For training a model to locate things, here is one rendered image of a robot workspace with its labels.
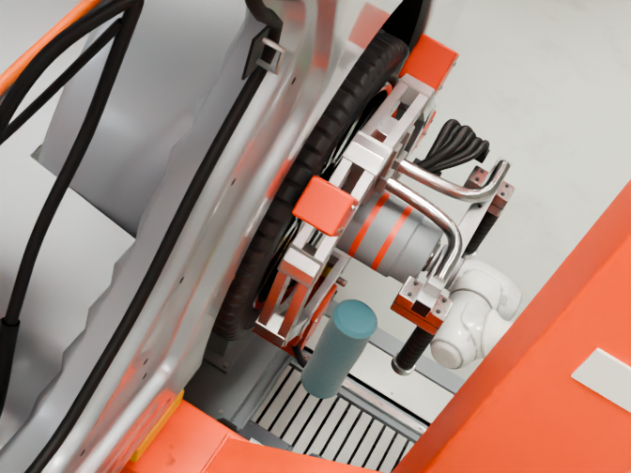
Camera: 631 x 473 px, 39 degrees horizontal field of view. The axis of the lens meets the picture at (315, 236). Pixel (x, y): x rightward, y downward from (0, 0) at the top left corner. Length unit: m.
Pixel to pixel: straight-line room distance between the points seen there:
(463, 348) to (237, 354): 0.62
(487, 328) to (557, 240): 1.36
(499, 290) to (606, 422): 1.06
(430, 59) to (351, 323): 0.51
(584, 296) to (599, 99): 3.07
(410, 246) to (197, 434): 0.51
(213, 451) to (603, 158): 2.37
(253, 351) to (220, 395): 0.15
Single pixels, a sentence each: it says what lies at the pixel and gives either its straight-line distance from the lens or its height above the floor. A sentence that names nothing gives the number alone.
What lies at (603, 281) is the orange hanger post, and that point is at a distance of 0.81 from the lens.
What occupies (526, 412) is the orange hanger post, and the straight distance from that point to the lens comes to 0.96.
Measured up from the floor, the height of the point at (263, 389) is 0.15.
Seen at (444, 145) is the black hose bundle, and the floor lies 1.02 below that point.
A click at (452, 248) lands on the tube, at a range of 1.53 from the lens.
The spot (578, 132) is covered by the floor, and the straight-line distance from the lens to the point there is 3.64.
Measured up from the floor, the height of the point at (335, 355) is 0.66.
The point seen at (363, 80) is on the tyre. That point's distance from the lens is 1.49.
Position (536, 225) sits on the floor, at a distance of 3.18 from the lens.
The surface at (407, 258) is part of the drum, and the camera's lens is 1.66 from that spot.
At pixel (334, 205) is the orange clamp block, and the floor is 1.11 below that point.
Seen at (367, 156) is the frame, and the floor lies 1.11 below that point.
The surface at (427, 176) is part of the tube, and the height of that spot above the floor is 1.01.
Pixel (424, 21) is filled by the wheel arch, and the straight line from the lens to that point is 1.86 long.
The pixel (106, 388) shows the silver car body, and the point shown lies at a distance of 1.22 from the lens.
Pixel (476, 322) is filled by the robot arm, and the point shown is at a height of 0.72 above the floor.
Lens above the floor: 2.10
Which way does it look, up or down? 49 degrees down
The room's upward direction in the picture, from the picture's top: 24 degrees clockwise
